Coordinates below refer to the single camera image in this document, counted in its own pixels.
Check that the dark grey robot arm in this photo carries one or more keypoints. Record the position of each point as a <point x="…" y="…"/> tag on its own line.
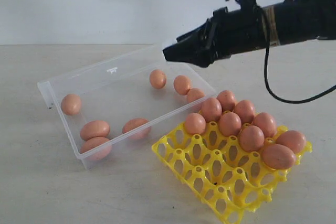
<point x="293" y="21"/>

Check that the yellow plastic egg tray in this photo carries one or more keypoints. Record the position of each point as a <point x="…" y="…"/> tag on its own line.
<point x="220" y="174"/>

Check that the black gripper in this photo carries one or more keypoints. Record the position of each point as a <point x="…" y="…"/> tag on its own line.
<point x="225" y="34"/>

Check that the clear plastic storage box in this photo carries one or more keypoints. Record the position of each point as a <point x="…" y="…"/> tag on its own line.
<point x="118" y="90"/>

